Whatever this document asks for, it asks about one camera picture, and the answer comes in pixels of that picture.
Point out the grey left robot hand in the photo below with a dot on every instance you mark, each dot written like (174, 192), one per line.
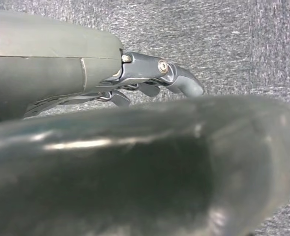
(49, 70)

